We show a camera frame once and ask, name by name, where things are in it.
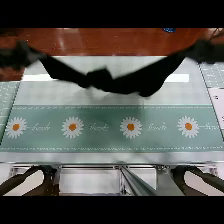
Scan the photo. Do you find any blue object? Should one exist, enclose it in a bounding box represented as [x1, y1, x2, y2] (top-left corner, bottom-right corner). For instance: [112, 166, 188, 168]
[162, 27, 177, 34]

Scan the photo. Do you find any white sheet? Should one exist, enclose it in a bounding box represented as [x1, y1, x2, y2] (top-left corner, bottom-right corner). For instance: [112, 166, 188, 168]
[207, 87, 224, 142]

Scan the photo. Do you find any silver frame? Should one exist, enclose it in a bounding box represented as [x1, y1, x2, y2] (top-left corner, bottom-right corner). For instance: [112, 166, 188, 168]
[0, 161, 224, 197]

